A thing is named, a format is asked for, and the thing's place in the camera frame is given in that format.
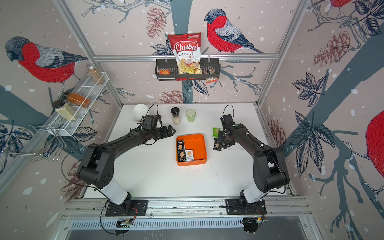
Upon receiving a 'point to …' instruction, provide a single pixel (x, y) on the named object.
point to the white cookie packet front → (189, 155)
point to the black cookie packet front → (182, 156)
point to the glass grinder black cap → (175, 111)
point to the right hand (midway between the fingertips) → (222, 138)
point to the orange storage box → (196, 142)
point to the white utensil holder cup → (139, 110)
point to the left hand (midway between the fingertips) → (173, 129)
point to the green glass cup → (191, 115)
